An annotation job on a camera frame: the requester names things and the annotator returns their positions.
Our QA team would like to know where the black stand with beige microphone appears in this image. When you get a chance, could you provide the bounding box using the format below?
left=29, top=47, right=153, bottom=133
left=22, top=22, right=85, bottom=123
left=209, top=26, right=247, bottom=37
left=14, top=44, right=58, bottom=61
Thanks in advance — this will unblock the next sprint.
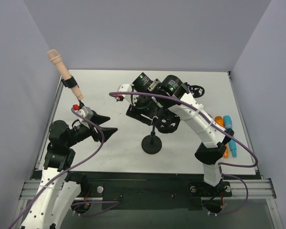
left=61, top=76, right=84, bottom=108

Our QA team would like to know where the orange microphone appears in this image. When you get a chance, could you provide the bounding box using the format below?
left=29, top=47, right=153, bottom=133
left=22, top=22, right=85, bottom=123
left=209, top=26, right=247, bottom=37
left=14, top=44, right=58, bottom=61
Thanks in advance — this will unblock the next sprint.
left=214, top=116, right=229, bottom=158

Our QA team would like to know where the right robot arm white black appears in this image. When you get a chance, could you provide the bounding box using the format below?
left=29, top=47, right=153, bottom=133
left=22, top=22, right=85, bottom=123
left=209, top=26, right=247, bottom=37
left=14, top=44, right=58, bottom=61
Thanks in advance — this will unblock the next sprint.
left=119, top=73, right=234, bottom=195

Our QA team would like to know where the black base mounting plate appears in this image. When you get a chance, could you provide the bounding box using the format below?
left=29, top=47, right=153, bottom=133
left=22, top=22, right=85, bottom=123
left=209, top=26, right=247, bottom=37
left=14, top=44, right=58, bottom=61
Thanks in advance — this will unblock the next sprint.
left=50, top=170, right=233, bottom=212

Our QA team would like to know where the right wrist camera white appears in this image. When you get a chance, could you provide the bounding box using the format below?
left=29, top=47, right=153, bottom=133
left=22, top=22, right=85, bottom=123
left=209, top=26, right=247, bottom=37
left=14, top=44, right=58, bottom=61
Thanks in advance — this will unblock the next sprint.
left=115, top=84, right=138, bottom=106

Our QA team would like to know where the black tripod shock mount stand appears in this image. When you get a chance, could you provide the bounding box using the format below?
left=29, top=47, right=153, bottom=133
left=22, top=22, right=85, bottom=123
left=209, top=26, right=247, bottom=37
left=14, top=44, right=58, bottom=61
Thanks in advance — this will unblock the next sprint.
left=184, top=82, right=205, bottom=98

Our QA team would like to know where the aluminium frame rail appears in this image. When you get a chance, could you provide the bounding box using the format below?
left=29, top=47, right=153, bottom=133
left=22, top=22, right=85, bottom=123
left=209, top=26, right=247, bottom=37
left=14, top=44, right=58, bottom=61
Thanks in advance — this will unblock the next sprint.
left=19, top=155, right=277, bottom=201

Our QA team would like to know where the purple cable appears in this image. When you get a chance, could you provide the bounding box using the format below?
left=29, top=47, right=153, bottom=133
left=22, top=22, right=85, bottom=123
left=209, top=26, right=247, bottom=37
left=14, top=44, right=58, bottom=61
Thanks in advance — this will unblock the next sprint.
left=8, top=108, right=105, bottom=229
left=109, top=92, right=259, bottom=167

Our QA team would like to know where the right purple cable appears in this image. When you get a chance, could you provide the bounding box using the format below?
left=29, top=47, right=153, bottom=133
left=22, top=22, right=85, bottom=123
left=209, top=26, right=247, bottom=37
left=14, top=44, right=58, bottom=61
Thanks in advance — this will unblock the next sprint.
left=109, top=92, right=259, bottom=167

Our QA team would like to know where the black stand with orange microphone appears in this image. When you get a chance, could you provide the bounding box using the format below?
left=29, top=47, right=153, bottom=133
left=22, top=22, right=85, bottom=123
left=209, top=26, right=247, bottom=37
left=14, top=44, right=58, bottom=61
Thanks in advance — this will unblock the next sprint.
left=141, top=112, right=181, bottom=155

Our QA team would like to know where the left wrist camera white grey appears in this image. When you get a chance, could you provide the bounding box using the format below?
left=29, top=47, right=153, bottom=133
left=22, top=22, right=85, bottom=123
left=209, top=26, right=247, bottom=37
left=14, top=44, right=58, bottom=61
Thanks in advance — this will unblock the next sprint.
left=71, top=104, right=93, bottom=127

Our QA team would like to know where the beige microphone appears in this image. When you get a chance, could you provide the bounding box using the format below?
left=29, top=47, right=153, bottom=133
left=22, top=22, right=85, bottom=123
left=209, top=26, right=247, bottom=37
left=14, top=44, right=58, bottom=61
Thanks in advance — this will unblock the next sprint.
left=47, top=49, right=83, bottom=100

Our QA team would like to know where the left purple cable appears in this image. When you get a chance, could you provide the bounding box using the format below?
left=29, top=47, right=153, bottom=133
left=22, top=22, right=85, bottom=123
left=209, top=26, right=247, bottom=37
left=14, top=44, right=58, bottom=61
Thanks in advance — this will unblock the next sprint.
left=8, top=108, right=105, bottom=229

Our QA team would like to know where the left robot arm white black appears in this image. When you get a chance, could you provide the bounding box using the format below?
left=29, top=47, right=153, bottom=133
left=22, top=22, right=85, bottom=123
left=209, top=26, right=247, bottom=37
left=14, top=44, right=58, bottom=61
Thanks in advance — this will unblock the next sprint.
left=20, top=115, right=118, bottom=229

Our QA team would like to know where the cyan microphone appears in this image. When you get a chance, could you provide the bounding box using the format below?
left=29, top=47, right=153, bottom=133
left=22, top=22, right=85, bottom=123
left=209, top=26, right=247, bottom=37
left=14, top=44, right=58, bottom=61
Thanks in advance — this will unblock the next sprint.
left=223, top=115, right=237, bottom=157

